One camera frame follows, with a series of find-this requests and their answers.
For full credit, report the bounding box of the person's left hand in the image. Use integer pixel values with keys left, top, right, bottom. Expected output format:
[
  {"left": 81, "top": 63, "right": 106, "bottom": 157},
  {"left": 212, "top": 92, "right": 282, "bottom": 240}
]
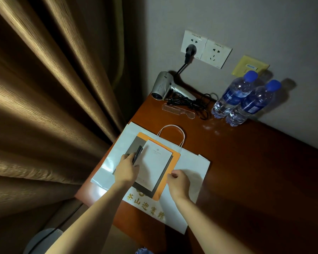
[{"left": 113, "top": 153, "right": 141, "bottom": 186}]

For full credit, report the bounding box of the person's right hand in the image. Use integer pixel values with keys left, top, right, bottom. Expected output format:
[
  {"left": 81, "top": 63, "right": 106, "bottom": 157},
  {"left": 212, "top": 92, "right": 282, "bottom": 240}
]
[{"left": 166, "top": 169, "right": 192, "bottom": 203}]

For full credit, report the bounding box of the black pen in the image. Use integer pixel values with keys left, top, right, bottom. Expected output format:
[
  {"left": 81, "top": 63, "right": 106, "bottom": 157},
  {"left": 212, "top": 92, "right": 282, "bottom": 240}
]
[{"left": 132, "top": 144, "right": 144, "bottom": 166}]

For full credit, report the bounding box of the orange folder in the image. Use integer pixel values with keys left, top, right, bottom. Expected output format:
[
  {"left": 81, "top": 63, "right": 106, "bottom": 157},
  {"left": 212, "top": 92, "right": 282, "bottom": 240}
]
[{"left": 132, "top": 133, "right": 181, "bottom": 201}]

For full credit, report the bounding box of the white notepad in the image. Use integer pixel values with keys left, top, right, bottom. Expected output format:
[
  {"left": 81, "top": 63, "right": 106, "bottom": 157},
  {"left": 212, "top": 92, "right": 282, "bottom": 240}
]
[{"left": 134, "top": 140, "right": 174, "bottom": 193}]

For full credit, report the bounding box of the small clear plastic piece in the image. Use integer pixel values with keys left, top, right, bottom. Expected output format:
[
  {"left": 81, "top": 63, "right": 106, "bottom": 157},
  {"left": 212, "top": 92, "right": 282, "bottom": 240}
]
[{"left": 161, "top": 103, "right": 197, "bottom": 120}]

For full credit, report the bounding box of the silver hair dryer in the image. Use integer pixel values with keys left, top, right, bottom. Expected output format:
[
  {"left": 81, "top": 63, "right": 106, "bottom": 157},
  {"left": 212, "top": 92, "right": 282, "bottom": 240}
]
[{"left": 151, "top": 71, "right": 218, "bottom": 120}]

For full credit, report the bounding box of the clear water bottle blue label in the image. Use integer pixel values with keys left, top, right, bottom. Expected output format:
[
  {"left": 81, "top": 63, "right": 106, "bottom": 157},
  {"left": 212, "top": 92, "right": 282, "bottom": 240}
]
[
  {"left": 212, "top": 70, "right": 259, "bottom": 120},
  {"left": 225, "top": 79, "right": 282, "bottom": 127}
]

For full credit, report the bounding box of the person's left forearm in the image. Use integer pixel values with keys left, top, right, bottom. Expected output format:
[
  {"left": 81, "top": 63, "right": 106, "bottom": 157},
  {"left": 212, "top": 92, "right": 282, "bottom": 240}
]
[{"left": 47, "top": 180, "right": 130, "bottom": 254}]

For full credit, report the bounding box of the person's right forearm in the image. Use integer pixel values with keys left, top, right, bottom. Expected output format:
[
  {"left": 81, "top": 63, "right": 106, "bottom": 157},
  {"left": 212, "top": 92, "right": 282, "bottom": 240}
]
[{"left": 172, "top": 195, "right": 255, "bottom": 254}]

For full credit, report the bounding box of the reddish wooden desk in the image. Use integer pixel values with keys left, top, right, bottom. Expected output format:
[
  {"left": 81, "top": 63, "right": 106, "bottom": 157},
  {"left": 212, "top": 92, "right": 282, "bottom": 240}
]
[{"left": 74, "top": 92, "right": 318, "bottom": 254}]

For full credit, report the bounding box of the beige padded stool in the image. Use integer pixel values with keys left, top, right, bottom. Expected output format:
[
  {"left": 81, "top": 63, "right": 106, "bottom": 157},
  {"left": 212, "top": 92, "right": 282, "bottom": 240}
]
[{"left": 42, "top": 198, "right": 123, "bottom": 254}]

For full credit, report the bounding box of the brown curtain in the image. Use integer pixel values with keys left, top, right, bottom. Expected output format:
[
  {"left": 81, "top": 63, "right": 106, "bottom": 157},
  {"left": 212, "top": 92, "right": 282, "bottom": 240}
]
[{"left": 0, "top": 0, "right": 144, "bottom": 225}]

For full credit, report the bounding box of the black plug with cable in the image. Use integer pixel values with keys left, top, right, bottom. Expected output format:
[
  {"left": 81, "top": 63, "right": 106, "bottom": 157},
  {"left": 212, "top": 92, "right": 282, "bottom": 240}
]
[{"left": 176, "top": 44, "right": 198, "bottom": 74}]

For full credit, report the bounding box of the white wall outlet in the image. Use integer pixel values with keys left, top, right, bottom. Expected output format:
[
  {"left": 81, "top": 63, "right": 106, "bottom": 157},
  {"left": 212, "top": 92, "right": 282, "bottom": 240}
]
[{"left": 180, "top": 30, "right": 233, "bottom": 70}]

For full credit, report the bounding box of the yellow wall sticker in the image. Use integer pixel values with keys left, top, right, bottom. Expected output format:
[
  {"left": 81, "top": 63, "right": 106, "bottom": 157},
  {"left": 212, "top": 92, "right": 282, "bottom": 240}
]
[{"left": 232, "top": 55, "right": 270, "bottom": 78}]

